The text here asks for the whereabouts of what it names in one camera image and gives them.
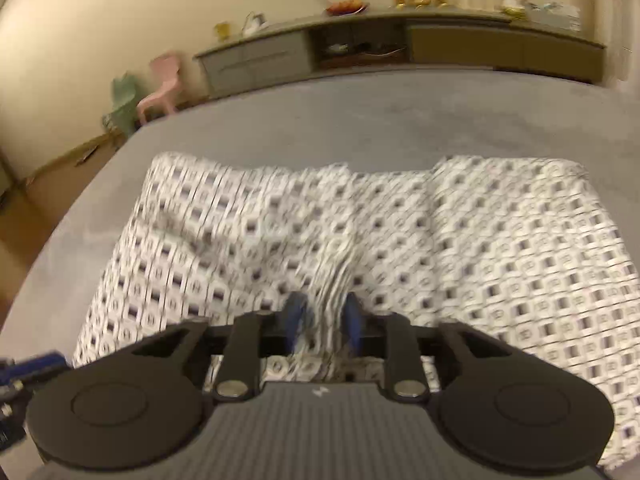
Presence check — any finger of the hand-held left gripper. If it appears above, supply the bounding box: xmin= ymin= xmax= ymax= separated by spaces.
xmin=0 ymin=352 xmax=68 ymax=400
xmin=0 ymin=400 xmax=30 ymax=453

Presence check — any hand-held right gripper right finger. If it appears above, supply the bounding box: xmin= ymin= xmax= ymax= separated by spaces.
xmin=341 ymin=291 xmax=508 ymax=403

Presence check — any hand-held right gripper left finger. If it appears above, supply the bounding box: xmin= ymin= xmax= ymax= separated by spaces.
xmin=131 ymin=291 xmax=310 ymax=402

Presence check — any white black patterned garment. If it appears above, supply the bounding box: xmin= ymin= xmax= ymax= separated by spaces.
xmin=72 ymin=152 xmax=640 ymax=471

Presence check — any pink child chair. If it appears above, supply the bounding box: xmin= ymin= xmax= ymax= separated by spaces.
xmin=136 ymin=52 xmax=183 ymax=126

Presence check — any green child chair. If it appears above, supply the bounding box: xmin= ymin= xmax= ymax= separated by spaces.
xmin=101 ymin=74 xmax=138 ymax=138

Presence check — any long low sideboard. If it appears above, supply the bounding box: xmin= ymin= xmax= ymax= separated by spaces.
xmin=192 ymin=7 xmax=608 ymax=101

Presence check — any small white appliance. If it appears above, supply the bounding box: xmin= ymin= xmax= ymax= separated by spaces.
xmin=242 ymin=11 xmax=271 ymax=36

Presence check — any white box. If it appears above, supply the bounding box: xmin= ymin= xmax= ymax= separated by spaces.
xmin=525 ymin=2 xmax=583 ymax=32

